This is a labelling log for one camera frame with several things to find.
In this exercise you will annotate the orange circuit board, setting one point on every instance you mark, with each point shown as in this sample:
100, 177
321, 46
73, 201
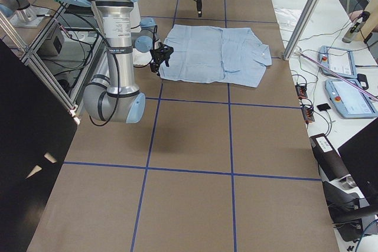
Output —
301, 91
308, 114

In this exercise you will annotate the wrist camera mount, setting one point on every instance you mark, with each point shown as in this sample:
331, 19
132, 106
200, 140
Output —
162, 52

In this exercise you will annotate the black monitor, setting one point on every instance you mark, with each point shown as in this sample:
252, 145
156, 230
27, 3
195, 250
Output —
359, 155

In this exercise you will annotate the light blue button shirt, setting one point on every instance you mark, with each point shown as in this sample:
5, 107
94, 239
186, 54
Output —
206, 54

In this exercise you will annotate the aluminium frame post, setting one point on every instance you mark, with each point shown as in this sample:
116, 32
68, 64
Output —
299, 28

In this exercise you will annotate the clear plastic bag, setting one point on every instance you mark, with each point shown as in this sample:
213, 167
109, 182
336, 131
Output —
287, 18

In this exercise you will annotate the lower teach pendant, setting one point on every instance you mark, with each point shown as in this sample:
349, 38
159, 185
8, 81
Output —
348, 100

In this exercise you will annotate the white pedestal column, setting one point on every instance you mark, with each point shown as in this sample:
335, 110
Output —
138, 24

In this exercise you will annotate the upper teach pendant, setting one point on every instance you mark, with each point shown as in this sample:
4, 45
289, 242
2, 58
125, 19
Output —
339, 60

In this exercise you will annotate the small black device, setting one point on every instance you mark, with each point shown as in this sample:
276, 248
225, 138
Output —
323, 107

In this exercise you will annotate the reacher grabber stick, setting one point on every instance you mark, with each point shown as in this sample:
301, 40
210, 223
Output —
360, 89

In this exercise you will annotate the grey control box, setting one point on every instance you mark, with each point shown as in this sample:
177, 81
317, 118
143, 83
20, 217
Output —
53, 43

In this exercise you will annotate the spare robot base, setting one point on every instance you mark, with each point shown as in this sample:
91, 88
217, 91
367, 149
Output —
22, 14

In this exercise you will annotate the teach pendant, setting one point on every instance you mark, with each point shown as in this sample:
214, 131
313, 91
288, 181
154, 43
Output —
348, 100
339, 60

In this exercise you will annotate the black roll with label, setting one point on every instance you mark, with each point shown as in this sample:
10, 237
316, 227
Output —
327, 157

